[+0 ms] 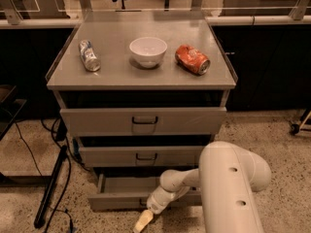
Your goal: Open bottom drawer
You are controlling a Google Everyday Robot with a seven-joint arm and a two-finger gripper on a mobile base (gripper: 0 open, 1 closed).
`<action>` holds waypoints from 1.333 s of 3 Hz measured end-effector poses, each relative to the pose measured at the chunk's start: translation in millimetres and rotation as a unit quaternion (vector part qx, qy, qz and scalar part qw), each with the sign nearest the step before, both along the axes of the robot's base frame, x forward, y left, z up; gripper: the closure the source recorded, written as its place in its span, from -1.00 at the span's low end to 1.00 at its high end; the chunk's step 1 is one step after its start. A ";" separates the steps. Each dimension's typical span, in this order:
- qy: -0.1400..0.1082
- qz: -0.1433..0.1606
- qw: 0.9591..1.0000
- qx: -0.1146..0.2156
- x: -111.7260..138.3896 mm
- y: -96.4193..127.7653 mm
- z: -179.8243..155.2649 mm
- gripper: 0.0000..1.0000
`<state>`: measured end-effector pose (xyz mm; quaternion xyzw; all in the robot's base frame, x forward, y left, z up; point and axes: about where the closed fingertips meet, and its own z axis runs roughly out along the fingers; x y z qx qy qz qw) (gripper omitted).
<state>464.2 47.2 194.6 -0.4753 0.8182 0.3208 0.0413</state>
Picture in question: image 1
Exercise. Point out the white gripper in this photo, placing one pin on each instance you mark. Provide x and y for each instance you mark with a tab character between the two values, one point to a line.
155	202

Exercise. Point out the grey bottom drawer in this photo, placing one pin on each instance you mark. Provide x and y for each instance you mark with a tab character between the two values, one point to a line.
122	193

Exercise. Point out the grey drawer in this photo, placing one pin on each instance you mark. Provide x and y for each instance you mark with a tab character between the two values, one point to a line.
143	121
140	156
122	193

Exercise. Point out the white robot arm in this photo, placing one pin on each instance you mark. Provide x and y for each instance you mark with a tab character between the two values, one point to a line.
227	177

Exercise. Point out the grey middle drawer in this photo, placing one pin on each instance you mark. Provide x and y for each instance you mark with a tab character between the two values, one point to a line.
140	156

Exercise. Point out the grey top drawer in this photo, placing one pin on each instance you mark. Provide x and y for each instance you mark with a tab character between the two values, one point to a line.
143	121

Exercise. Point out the grey drawer cabinet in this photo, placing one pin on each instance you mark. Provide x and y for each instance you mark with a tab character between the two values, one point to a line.
122	83

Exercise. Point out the black power strip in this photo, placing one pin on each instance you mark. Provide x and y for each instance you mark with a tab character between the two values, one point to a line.
41	214

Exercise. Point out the crushed blue white can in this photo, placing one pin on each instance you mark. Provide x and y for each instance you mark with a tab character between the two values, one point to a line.
89	58

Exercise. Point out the white ceramic bowl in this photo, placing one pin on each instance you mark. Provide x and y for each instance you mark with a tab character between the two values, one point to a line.
148	51

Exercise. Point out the crushed orange soda can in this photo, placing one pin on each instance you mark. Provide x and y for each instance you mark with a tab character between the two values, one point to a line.
192	59

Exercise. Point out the wheeled cart base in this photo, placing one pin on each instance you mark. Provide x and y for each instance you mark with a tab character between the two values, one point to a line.
304	120

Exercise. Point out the white horizontal rail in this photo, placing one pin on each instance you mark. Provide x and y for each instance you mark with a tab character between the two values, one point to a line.
219	21

